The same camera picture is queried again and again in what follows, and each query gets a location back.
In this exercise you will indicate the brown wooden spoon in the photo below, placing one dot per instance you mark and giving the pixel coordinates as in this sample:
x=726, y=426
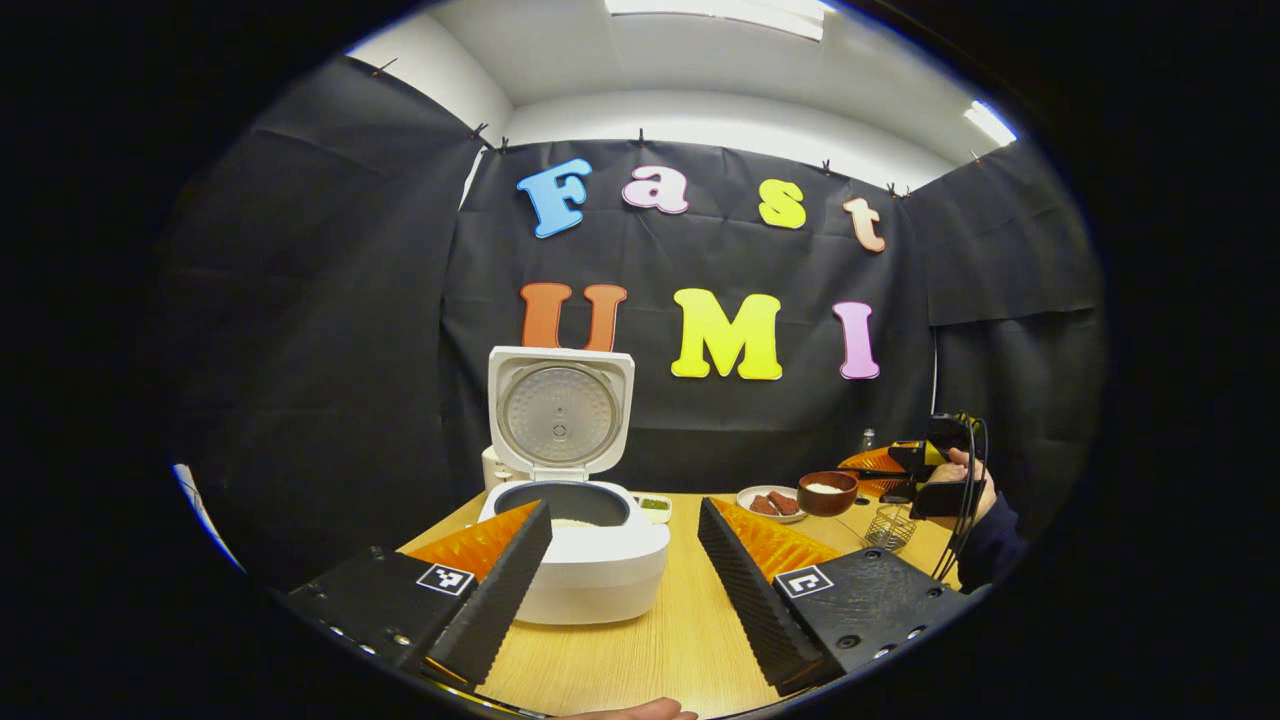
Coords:
x=828, y=497

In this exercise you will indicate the white rice cooker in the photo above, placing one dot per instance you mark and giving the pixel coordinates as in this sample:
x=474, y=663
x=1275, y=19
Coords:
x=600, y=580

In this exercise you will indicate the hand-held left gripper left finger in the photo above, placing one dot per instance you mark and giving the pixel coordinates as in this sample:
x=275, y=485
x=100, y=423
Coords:
x=495, y=610

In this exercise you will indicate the small ceiling light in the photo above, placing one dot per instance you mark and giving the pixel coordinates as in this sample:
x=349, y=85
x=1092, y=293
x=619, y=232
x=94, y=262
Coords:
x=990, y=123

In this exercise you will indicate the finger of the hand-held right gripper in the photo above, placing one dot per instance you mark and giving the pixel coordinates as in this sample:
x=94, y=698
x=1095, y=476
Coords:
x=875, y=460

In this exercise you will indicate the long ceiling light panel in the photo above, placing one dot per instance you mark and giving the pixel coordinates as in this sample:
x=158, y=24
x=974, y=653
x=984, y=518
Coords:
x=720, y=15

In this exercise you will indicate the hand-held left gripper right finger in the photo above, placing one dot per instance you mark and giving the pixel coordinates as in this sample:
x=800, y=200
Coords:
x=755, y=600

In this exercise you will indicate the white divided sauce dish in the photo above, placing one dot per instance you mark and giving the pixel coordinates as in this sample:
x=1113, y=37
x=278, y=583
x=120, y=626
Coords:
x=655, y=505

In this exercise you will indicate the white plate with meat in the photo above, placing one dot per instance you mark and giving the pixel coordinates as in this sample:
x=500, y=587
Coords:
x=770, y=503

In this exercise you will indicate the clear green label water bottle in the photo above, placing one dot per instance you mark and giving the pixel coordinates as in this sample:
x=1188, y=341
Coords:
x=869, y=442

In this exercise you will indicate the black backdrop cloth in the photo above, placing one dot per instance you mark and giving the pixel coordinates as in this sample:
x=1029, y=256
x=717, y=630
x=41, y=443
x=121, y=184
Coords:
x=350, y=350

